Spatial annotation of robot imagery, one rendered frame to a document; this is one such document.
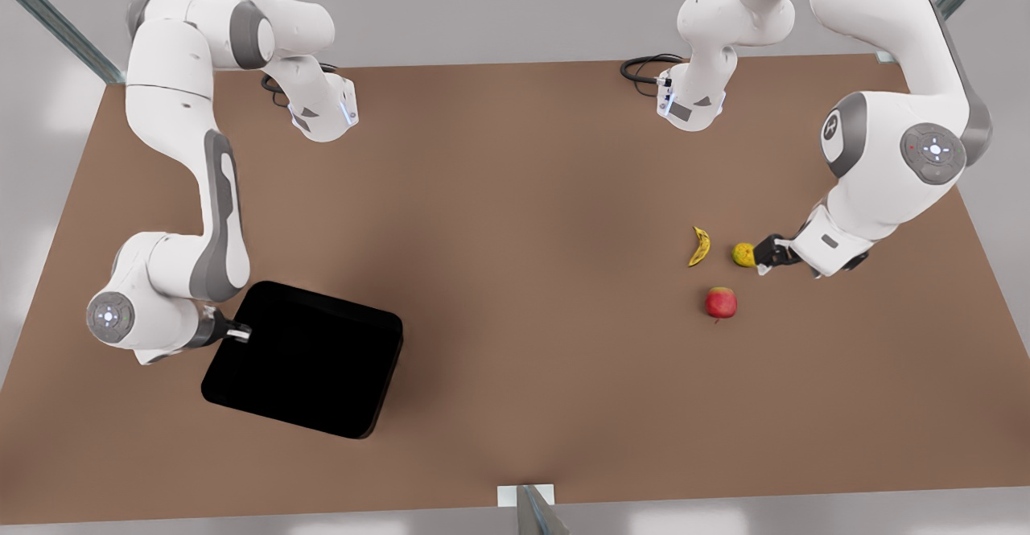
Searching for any black square tray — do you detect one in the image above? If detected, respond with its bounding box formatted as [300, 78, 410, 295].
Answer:
[200, 281, 404, 440]

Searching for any red apple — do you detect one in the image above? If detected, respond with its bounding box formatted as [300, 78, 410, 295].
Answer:
[706, 286, 739, 324]

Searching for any black cable loop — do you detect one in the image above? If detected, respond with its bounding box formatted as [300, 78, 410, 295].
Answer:
[620, 54, 686, 98]
[261, 63, 340, 109]

